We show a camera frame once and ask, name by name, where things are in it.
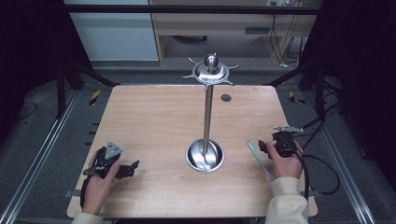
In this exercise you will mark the yellow black tape piece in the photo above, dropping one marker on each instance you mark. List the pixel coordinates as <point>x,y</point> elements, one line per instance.
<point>294,97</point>
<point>95,97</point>

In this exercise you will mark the black metal frame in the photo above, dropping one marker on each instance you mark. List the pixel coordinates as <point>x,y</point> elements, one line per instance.
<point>186,9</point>

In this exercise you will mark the light green toothbrush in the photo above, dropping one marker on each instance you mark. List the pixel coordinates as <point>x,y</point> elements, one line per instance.
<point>257,157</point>

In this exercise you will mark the person's right hand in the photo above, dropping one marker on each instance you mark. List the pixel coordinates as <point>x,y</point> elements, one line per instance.
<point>285,166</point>

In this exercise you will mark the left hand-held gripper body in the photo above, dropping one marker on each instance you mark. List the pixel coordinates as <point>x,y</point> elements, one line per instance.
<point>107,155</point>

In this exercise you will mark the steel utensil rack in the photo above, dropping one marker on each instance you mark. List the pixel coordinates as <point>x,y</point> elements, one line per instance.
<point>207,124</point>

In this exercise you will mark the aluminium floor rail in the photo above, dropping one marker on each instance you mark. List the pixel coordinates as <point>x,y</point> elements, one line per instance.
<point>339,161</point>
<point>37,155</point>

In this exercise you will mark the person's left hand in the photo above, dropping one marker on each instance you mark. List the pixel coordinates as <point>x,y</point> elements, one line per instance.
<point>99,189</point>

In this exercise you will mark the wooden background desk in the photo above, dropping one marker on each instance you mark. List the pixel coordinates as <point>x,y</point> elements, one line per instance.
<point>218,25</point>

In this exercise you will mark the white cabinet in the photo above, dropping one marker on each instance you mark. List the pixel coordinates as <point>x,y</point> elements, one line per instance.
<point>115,34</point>

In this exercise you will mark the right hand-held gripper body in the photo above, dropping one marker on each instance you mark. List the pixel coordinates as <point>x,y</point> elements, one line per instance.
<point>285,143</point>

